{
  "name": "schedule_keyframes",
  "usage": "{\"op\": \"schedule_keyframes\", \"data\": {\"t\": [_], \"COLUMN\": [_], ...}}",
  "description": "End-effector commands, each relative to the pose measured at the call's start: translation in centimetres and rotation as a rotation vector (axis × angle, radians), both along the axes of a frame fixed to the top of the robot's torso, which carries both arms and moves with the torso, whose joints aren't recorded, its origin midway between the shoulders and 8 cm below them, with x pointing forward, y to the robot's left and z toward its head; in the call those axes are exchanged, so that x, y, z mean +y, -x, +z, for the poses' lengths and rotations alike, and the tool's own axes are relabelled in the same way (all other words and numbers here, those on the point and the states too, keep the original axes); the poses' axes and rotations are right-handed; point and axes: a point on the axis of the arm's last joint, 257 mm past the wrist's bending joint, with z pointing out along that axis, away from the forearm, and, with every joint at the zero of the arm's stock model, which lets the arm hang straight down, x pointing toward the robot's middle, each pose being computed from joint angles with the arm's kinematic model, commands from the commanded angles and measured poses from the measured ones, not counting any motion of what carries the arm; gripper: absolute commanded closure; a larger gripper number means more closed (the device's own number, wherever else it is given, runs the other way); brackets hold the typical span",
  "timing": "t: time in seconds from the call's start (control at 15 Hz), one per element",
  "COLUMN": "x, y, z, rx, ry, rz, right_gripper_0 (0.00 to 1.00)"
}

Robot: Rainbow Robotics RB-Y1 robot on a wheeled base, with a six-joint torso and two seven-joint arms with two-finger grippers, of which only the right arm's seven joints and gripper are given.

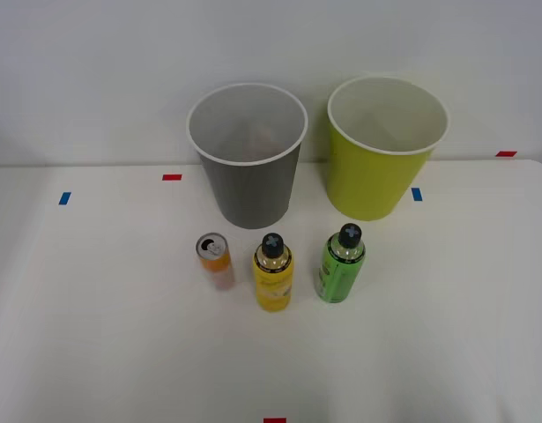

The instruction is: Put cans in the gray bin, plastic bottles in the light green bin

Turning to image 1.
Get green label plastic bottle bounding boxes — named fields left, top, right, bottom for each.
left=315, top=222, right=368, bottom=305

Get grey plastic waste bin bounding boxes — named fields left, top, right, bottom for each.
left=185, top=82, right=309, bottom=230

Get yellow label plastic bottle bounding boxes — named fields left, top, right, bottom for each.
left=252, top=233, right=295, bottom=313

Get orange drink can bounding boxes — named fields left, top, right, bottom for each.
left=196, top=232, right=236, bottom=292

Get yellow-green plastic waste bin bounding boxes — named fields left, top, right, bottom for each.
left=325, top=76, right=450, bottom=222

